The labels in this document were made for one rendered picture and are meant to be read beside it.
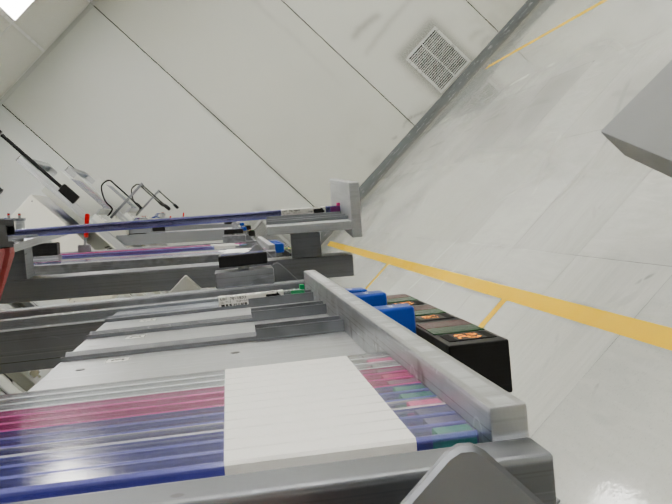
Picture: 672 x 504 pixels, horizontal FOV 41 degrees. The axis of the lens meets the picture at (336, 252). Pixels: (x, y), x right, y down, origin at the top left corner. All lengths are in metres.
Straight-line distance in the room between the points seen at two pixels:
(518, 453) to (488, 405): 0.02
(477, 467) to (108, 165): 8.23
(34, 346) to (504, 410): 0.72
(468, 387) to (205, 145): 8.07
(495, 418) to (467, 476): 0.07
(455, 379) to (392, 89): 8.25
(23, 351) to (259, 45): 7.62
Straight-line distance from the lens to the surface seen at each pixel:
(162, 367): 0.55
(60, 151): 8.48
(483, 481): 0.21
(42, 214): 5.34
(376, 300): 0.73
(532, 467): 0.26
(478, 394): 0.29
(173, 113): 8.39
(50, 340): 0.94
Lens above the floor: 0.83
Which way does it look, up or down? 7 degrees down
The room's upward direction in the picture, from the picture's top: 48 degrees counter-clockwise
